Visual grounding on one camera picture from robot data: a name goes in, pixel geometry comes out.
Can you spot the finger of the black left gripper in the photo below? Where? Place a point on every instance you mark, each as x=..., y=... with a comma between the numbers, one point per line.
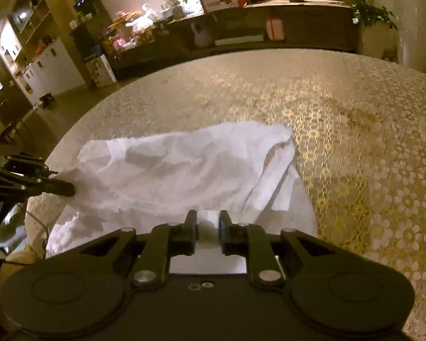
x=24, y=176

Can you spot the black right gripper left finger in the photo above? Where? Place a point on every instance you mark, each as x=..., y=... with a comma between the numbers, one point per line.
x=156, y=249

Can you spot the white t-shirt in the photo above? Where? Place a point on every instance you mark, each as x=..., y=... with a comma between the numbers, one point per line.
x=245, y=168

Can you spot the dark wooden sideboard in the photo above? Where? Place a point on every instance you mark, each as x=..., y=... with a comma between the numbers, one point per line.
x=315, y=24

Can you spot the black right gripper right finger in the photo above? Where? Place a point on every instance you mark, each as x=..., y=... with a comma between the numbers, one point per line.
x=252, y=243

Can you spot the gold lace tablecloth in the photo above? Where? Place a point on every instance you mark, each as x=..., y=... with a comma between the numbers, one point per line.
x=360, y=130

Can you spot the pink jar on shelf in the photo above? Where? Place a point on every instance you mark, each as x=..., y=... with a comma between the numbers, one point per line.
x=275, y=29

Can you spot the cardboard box on floor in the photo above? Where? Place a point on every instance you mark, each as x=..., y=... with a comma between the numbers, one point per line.
x=101, y=72

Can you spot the pink round vase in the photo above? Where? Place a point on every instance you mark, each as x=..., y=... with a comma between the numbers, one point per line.
x=202, y=37

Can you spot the potted green plant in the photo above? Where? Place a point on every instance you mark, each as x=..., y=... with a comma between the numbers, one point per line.
x=377, y=29

